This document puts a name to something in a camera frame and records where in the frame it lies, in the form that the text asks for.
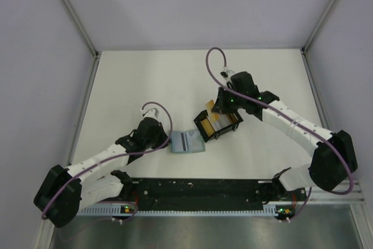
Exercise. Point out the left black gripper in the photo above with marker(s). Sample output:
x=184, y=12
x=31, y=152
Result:
x=163, y=134

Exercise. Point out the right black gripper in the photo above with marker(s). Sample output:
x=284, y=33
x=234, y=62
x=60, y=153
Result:
x=220, y=106

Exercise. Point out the white card with black stripe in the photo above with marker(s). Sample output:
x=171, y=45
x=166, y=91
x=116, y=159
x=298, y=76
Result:
x=179, y=143

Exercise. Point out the green card holder wallet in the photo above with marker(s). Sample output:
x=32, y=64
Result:
x=187, y=142

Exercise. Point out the gold orange card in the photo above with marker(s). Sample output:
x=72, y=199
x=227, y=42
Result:
x=213, y=117

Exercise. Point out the black card box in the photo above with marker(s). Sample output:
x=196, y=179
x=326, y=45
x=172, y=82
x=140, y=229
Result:
x=206, y=130

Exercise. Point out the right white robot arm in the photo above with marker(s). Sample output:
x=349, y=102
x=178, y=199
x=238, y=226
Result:
x=333, y=159

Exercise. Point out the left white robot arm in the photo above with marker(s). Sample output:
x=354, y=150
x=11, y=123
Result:
x=66, y=190

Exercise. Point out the stack of white cards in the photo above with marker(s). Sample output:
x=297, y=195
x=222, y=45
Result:
x=223, y=124

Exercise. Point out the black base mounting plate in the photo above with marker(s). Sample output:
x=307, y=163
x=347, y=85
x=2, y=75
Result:
x=186, y=194

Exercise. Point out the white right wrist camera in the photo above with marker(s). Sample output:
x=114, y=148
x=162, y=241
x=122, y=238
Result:
x=227, y=74

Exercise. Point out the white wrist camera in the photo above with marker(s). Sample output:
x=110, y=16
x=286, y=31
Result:
x=227, y=74
x=150, y=113

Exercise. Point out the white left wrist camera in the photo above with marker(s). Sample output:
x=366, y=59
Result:
x=150, y=113

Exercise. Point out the grey slotted cable duct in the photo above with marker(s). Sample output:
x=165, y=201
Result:
x=119, y=211

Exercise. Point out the aluminium front frame rail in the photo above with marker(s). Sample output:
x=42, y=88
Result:
x=319, y=196

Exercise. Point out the right aluminium corner post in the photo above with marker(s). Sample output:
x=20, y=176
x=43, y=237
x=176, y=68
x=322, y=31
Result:
x=332, y=4

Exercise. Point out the aluminium corner post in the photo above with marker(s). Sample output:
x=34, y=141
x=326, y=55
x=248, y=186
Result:
x=332, y=4
x=78, y=25

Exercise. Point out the left aluminium corner post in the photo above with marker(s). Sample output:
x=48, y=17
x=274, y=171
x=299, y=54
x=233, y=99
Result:
x=78, y=25

